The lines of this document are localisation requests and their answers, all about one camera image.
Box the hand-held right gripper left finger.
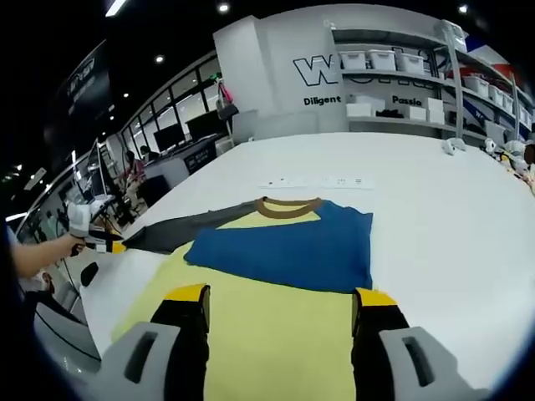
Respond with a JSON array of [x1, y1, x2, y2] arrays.
[[99, 283, 212, 401]]

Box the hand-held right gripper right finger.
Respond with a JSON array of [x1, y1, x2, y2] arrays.
[[350, 287, 469, 401]]

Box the yellow garment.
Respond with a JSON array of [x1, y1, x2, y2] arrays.
[[110, 195, 375, 401]]

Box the person's left hand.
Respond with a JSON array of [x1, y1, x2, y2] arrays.
[[57, 233, 88, 259]]

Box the black clamp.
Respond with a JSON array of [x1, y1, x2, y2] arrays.
[[80, 261, 100, 289]]

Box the black computer monitor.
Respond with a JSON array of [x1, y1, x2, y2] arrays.
[[186, 109, 222, 140], [152, 123, 188, 152]]

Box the desk with black panel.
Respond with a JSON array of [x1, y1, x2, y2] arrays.
[[144, 140, 218, 185]]

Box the hanging pink and dark bags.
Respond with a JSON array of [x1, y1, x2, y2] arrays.
[[215, 81, 240, 121]]

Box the white marked strip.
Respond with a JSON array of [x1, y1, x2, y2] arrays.
[[257, 175, 376, 190]]

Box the white clamp base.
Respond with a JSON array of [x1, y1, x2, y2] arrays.
[[441, 139, 468, 156]]

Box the pile of assorted items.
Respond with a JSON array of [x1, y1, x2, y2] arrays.
[[480, 139, 535, 191]]

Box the flat white box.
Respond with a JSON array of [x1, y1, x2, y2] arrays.
[[346, 94, 380, 118]]

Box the tall white box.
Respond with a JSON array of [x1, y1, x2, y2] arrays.
[[425, 98, 446, 124]]

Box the grey pole stand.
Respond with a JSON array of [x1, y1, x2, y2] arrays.
[[434, 20, 467, 143]]

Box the grey metal shelving unit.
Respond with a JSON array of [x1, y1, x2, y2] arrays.
[[332, 27, 535, 141]]

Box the row of white storage bins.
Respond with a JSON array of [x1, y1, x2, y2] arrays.
[[340, 48, 534, 126]]

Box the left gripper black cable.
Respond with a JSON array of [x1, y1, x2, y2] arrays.
[[61, 255, 84, 296]]

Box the white metal frame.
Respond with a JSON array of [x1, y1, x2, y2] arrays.
[[69, 141, 115, 200]]

